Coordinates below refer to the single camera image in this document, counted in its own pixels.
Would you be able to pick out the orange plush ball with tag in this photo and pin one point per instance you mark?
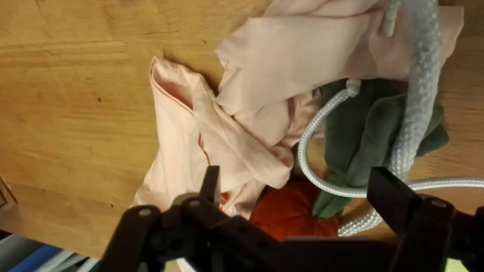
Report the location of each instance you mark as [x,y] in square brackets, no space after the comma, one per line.
[290,212]

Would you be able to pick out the dark green cloth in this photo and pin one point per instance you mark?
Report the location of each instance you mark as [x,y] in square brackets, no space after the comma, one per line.
[364,137]

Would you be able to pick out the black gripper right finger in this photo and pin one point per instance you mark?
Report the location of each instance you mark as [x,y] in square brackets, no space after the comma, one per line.
[418,221]

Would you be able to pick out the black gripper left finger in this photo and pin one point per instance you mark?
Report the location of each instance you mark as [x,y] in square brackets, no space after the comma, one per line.
[152,232]

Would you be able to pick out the light pink shirt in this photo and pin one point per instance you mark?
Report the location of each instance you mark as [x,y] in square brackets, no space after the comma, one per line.
[263,101]

